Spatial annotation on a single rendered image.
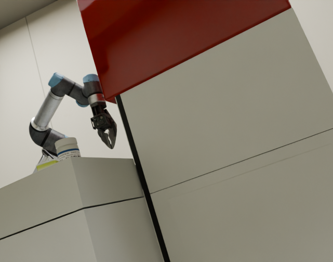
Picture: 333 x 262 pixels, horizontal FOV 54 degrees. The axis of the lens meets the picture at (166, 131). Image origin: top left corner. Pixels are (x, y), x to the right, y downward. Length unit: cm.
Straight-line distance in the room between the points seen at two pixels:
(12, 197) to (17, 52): 356
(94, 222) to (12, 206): 28
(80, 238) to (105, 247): 8
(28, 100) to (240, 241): 350
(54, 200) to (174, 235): 43
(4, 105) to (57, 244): 356
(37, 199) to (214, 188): 55
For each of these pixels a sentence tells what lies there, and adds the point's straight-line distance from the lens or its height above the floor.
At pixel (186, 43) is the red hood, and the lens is 121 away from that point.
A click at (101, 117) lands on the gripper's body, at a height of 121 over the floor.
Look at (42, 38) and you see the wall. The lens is 439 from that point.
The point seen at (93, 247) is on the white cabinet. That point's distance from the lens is 91.
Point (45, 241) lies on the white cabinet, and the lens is 101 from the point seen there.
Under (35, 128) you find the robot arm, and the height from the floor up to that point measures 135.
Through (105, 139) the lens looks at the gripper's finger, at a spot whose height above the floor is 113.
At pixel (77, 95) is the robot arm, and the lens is 161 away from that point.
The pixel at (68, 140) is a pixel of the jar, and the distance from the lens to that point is 109.
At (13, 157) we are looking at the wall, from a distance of 423.
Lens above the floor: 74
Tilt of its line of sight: 13 degrees up
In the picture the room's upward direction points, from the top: 18 degrees counter-clockwise
